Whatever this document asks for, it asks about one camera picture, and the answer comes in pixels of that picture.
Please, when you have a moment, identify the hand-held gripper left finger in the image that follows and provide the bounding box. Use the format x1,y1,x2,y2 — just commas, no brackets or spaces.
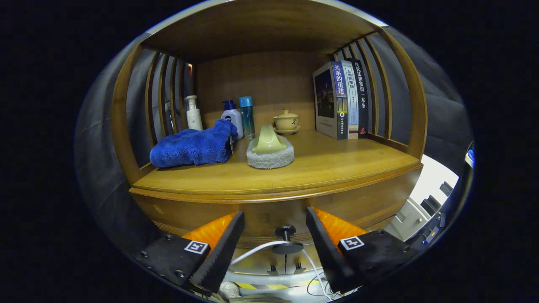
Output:
134,211,245,294

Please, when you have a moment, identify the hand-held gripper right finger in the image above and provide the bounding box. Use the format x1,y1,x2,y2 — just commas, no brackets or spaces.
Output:
306,206,417,294

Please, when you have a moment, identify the wooden drawer with black knob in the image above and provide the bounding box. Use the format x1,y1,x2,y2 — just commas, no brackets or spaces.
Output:
131,164,424,255

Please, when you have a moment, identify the green handled grey scrub brush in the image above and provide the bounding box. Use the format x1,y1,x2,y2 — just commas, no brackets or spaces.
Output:
246,124,295,170

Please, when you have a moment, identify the grey metal cabinet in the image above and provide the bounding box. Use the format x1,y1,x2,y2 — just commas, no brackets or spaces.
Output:
384,155,459,242

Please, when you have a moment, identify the wooden countertop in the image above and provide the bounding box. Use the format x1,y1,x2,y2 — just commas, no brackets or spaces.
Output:
129,130,424,203

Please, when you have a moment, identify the wooden cabinet with slatted sides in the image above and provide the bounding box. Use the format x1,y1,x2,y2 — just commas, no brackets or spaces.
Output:
110,0,428,295

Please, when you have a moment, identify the blue fluffy towel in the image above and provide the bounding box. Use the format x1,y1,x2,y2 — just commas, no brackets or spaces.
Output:
149,119,238,169

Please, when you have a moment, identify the white lotion bottle blue cap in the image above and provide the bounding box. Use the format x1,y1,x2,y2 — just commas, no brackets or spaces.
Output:
221,100,244,140

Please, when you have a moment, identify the clear blue bottle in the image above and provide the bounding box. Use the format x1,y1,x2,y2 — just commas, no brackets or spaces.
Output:
239,96,256,140

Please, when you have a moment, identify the beige lidded teacup with saucer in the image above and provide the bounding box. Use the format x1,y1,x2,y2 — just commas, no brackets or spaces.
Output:
272,109,302,135

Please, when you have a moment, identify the white pump bottle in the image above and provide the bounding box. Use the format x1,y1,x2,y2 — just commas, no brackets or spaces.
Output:
186,95,203,131

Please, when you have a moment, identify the book with dark cover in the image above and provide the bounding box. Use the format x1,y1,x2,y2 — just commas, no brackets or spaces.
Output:
312,61,349,140

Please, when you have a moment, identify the white cable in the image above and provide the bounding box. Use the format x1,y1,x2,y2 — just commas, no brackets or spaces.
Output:
229,241,333,300

